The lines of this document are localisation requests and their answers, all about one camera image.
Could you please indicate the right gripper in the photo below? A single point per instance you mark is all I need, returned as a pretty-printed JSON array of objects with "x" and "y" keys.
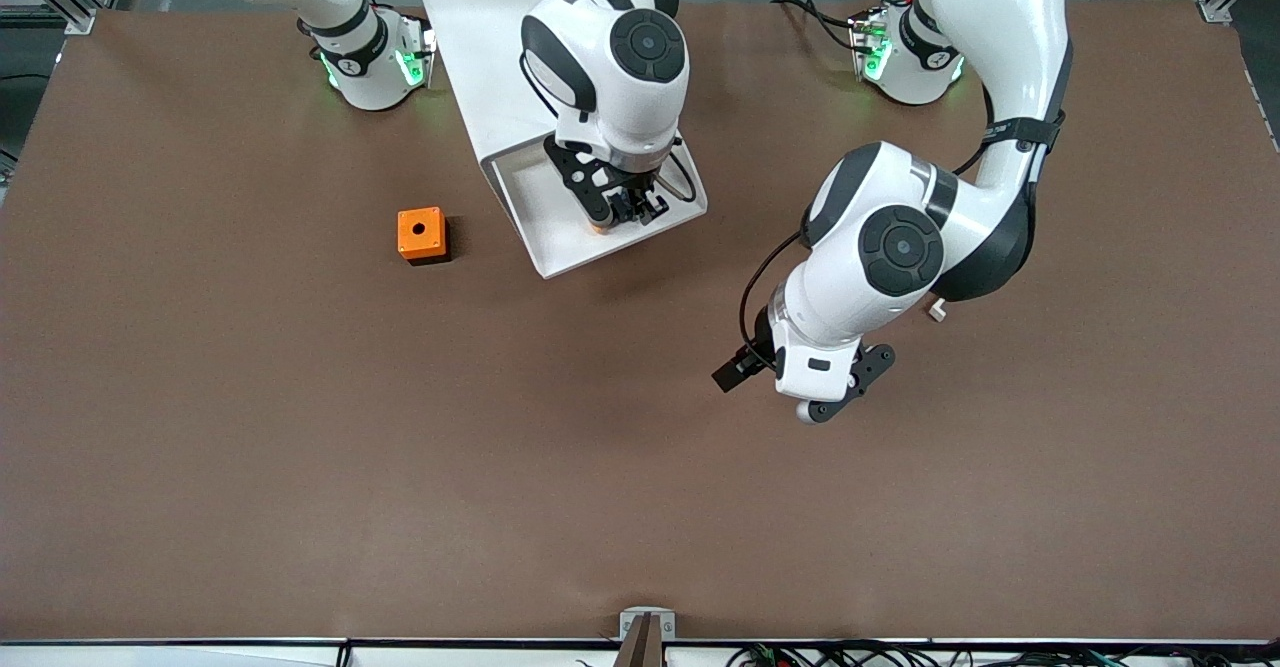
[{"x": 632, "y": 198}]

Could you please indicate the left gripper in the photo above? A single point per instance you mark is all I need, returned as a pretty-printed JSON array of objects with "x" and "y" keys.
[{"x": 762, "y": 345}]

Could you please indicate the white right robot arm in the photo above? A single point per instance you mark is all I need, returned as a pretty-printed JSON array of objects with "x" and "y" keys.
[{"x": 610, "y": 57}]

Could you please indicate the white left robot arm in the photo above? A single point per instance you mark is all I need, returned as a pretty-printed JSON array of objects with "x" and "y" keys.
[{"x": 1000, "y": 37}]

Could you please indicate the orange box with hole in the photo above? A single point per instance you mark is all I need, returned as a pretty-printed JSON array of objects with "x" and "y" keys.
[{"x": 420, "y": 232}]

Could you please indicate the metal bracket with brown post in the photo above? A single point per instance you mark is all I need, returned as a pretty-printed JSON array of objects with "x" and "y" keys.
[{"x": 630, "y": 622}]

